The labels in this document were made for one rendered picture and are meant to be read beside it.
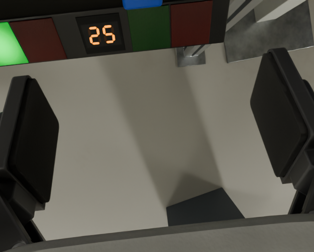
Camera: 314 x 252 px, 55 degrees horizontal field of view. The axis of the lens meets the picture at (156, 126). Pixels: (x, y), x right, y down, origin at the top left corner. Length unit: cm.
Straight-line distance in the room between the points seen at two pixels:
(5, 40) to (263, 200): 87
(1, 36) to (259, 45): 77
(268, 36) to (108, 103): 49
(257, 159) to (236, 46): 33
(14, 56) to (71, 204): 75
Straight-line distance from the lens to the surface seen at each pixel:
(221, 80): 90
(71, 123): 92
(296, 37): 97
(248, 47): 92
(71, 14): 23
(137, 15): 22
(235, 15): 45
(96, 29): 23
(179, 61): 88
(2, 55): 26
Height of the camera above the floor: 88
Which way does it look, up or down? 84 degrees down
